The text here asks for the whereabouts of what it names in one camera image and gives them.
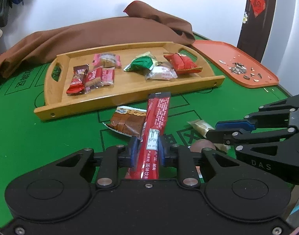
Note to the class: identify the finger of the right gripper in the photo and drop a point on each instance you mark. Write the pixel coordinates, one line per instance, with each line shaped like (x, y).
(271, 120)
(275, 142)

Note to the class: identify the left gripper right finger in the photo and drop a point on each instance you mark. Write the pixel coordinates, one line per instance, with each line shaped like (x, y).
(181, 158)

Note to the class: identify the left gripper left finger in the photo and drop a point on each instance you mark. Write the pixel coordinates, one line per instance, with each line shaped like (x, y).
(113, 158)

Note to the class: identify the pink jelly cup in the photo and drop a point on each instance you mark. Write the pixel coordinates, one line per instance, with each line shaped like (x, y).
(200, 144)

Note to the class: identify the small beige candy packet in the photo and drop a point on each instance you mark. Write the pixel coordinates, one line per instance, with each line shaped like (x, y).
(202, 127)

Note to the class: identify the brown cake snack packet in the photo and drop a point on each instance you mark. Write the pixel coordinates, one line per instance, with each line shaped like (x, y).
(127, 121)

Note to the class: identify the long red snack stick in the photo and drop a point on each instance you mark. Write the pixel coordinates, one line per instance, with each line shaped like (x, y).
(147, 165)

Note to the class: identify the orange plastic tray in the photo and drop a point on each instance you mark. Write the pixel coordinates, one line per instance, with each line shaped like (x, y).
(217, 50)

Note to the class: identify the pile of sunflower seeds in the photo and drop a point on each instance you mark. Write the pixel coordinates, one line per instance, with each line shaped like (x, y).
(240, 69)

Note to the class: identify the red biscuit packet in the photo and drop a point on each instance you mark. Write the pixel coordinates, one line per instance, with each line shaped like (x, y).
(99, 77)

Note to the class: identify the red brown chocolate bar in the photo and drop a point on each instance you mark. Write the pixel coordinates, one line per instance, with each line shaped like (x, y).
(77, 84)

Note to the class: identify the white snack packet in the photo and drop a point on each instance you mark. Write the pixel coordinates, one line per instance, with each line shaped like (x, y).
(161, 73)

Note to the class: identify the red peanut bag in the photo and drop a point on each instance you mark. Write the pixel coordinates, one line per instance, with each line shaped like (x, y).
(182, 64)

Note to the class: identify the bamboo serving tray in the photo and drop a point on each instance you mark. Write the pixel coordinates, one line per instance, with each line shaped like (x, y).
(128, 86)

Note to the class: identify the pink pastry packet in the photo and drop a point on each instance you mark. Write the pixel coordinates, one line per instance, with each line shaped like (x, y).
(106, 60)

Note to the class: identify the green snack packet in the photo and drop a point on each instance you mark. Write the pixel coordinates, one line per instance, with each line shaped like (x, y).
(144, 62)

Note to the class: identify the dark door with red decoration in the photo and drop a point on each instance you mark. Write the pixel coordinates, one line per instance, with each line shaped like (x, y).
(257, 23)

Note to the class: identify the brown cloth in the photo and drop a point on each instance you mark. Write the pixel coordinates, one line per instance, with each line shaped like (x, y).
(142, 23)

